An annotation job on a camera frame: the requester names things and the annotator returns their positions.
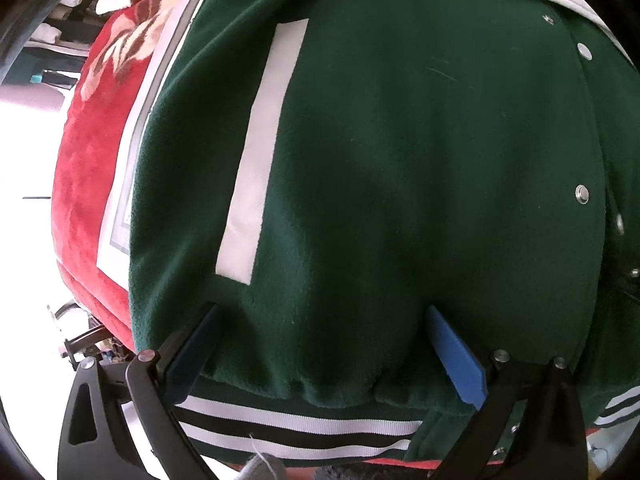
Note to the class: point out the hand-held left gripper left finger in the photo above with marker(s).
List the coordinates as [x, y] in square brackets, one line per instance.
[192, 345]

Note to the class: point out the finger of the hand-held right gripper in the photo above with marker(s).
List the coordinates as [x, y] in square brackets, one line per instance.
[631, 287]

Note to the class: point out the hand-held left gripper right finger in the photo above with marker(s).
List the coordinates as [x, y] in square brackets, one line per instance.
[457, 355]

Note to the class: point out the green varsity jacket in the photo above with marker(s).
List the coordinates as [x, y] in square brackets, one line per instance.
[400, 160]

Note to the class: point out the white patterned mat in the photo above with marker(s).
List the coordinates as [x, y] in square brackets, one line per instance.
[120, 220]

